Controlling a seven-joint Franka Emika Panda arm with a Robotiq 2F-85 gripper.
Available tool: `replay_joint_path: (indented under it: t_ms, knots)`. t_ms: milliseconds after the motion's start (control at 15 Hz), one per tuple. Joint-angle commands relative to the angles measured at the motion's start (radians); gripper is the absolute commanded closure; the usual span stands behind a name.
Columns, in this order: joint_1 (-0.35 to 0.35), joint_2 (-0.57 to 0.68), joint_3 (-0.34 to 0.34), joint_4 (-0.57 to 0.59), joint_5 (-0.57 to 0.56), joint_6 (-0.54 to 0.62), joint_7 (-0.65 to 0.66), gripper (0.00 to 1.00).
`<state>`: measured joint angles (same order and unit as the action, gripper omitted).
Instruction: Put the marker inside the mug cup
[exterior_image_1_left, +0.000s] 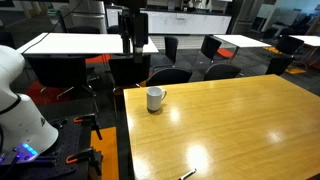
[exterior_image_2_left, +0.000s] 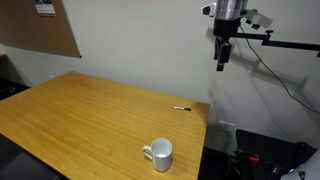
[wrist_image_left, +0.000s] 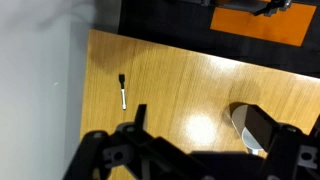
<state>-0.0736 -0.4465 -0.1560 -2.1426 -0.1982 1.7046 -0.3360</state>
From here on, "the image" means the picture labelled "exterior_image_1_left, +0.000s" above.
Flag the orange handled clamp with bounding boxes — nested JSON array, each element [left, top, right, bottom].
[[73, 113, 102, 140], [65, 147, 102, 176]]

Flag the orange handled clamp upper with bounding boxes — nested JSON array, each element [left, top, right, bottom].
[[73, 113, 102, 140]]

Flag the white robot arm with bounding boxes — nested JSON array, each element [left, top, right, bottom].
[[0, 45, 59, 166]]

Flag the white ceramic mug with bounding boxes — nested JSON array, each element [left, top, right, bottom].
[[146, 87, 167, 111]]

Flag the black office chair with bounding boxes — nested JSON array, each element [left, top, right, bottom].
[[164, 36, 178, 64], [204, 63, 241, 81], [276, 36, 304, 56], [146, 68, 192, 86], [200, 35, 222, 60]]

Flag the white kitchen counter cabinets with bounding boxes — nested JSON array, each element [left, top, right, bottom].
[[105, 7, 233, 35]]

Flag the white table left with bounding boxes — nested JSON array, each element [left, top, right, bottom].
[[16, 32, 160, 56]]

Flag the black mounting base plate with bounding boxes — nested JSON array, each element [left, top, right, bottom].
[[0, 116, 92, 180]]

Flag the white table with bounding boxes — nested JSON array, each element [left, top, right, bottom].
[[216, 35, 269, 48], [16, 32, 160, 56], [292, 35, 320, 47]]

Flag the black camera on stand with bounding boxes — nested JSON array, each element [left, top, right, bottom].
[[118, 0, 148, 63]]

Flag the white table far right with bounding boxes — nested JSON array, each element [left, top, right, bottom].
[[292, 35, 320, 47]]

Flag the black and silver marker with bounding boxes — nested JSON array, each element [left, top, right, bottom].
[[178, 168, 197, 180]]

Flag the orange handled clamp lower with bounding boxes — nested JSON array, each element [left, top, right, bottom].
[[65, 147, 102, 176]]

